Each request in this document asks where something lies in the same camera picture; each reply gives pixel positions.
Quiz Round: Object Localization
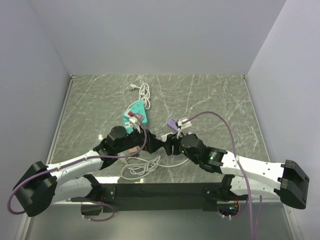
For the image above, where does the white purple strip cable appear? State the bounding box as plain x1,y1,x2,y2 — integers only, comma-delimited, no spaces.
157,156,191,169

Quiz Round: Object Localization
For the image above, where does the teal rectangular power strip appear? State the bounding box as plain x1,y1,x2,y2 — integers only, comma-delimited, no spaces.
123,117,134,134

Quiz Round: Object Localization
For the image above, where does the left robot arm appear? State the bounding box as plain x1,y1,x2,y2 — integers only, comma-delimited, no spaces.
10,126,172,217

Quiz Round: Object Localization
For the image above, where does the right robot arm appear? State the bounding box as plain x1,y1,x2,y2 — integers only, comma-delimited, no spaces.
160,133,310,210

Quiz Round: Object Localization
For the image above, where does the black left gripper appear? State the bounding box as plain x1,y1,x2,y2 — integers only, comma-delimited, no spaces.
115,122,166,154

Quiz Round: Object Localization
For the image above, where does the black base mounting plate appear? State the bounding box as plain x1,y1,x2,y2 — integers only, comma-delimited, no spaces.
82,182,241,214

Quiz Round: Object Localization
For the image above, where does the teal triangular power strip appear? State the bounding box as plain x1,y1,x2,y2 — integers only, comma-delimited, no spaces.
122,100,148,128

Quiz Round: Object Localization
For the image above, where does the white coiled cable with plug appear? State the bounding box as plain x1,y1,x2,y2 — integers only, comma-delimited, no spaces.
127,82,151,111

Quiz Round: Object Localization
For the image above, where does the brown cube charger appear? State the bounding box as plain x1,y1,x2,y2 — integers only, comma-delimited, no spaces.
129,147,139,156

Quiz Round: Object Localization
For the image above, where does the white coiled teal strip cable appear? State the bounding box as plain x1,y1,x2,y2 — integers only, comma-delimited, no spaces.
120,154,162,180

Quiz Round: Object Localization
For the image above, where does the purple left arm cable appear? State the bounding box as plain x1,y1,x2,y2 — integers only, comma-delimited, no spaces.
6,113,148,222

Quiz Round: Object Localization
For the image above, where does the white square charger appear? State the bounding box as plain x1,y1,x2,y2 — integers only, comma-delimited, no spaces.
161,133,173,142

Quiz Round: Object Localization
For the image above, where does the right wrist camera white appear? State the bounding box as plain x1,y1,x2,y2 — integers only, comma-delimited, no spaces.
177,118,192,134

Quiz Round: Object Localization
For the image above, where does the aluminium left edge rail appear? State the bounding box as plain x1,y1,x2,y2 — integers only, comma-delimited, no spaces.
45,74,76,165

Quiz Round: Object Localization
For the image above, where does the purple power strip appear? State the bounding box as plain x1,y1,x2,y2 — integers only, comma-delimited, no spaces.
166,117,192,134

